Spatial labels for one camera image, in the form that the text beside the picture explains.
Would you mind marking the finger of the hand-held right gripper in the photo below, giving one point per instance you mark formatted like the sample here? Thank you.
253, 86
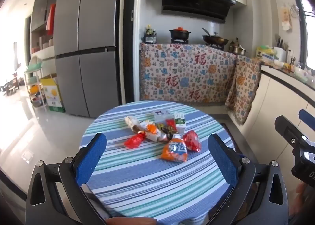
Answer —
289, 130
307, 119

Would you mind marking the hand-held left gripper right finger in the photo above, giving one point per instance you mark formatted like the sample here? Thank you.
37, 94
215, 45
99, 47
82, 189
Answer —
222, 163

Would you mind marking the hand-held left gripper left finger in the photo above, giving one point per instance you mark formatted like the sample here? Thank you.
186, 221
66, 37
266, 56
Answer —
91, 158

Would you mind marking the large red snack packet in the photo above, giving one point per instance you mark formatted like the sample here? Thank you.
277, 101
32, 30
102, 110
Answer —
192, 141

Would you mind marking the small red wrapper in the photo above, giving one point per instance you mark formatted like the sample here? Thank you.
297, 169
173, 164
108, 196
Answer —
133, 141

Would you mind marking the orange snack packet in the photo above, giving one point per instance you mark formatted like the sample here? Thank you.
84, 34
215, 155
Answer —
173, 150

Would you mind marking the red white long wrapper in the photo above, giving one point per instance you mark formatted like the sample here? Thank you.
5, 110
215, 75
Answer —
131, 123

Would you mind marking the green white milk carton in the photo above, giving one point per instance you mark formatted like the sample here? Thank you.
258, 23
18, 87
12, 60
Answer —
180, 123

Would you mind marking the dark candy wrapper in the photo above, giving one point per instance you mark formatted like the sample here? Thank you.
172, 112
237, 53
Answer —
167, 129

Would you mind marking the orange silver wrapper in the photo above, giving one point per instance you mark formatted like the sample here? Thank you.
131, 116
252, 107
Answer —
150, 128

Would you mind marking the white brown wrapper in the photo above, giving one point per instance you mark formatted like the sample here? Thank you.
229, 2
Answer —
156, 137

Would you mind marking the white cartoon print packet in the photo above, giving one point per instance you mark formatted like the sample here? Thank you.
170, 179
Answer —
161, 114

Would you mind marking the person's left hand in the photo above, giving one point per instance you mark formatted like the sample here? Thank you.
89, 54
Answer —
133, 221

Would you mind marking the hexagon pattern rug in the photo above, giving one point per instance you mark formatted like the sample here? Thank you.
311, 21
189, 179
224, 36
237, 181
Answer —
235, 139

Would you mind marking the white base cabinet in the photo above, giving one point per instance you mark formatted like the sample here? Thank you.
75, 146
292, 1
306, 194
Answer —
275, 97

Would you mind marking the white bowl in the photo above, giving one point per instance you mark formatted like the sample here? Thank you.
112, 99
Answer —
300, 72

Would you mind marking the blue striped tablecloth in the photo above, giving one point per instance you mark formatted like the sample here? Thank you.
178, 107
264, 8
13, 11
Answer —
147, 180

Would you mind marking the small printed blanket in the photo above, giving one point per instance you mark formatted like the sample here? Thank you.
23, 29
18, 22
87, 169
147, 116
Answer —
243, 87

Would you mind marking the white knife block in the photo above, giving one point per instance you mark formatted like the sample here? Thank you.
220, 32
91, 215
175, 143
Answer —
280, 53

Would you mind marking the yellow cardboard box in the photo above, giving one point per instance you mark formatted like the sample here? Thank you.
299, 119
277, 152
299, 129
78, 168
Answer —
53, 94

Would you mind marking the yellow green package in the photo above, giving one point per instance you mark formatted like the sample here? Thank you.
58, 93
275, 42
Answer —
265, 53

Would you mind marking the window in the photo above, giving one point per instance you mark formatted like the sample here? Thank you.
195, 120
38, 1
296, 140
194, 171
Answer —
306, 30

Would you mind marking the white storage rack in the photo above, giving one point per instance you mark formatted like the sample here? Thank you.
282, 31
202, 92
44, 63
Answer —
34, 84

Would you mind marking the steel pot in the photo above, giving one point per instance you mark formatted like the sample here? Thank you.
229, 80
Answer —
238, 49

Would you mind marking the large printed blanket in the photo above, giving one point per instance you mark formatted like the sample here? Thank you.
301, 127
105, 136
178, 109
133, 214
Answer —
184, 75

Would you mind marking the dark wooden furniture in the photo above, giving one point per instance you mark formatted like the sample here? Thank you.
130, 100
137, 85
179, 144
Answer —
11, 87

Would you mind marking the grey refrigerator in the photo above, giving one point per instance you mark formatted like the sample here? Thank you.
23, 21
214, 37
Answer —
93, 43

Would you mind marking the wok with glass lid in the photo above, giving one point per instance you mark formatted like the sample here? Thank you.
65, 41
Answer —
215, 39

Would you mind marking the black seasoning rack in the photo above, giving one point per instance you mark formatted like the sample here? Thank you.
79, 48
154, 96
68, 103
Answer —
150, 39

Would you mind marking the black clay pot orange lid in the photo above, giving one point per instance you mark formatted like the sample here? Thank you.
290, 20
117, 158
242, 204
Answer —
180, 33

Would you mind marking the oil bottle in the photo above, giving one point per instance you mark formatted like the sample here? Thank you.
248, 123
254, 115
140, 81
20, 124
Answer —
148, 30

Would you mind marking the red hanging bag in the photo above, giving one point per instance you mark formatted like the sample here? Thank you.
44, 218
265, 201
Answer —
51, 19

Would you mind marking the black range hood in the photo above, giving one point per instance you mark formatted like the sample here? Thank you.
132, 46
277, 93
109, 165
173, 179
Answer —
196, 3

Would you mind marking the hanging wall decoration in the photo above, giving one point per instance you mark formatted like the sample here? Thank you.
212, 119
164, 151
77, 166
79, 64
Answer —
286, 18

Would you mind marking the black door frame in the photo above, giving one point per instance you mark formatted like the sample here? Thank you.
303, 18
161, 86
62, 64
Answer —
128, 43

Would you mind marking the dark wall cabinet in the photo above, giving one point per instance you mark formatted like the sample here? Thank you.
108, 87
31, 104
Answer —
41, 1

